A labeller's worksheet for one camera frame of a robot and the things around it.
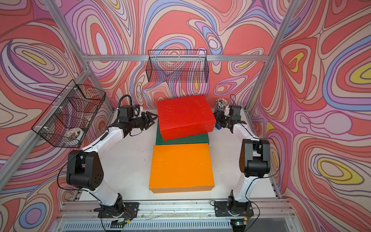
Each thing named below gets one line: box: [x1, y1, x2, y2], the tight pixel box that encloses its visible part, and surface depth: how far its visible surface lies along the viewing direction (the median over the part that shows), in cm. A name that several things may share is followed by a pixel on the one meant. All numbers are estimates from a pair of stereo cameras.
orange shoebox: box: [148, 143, 215, 194], surface depth 79 cm
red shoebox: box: [156, 94, 217, 141], surface depth 86 cm
